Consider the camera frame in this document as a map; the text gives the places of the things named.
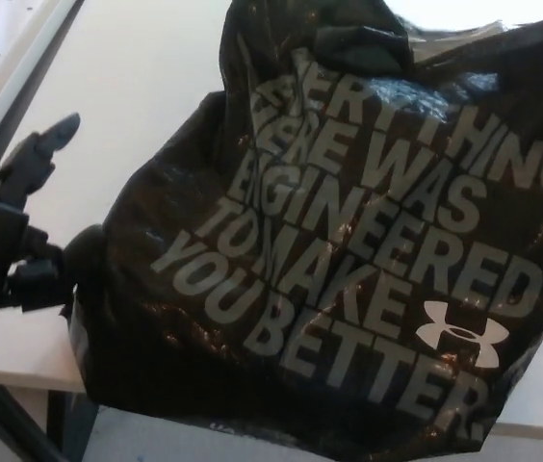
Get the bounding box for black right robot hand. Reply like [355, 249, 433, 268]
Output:
[315, 24, 408, 76]

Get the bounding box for black Under Armour plastic bag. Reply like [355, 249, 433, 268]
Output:
[66, 0, 543, 462]

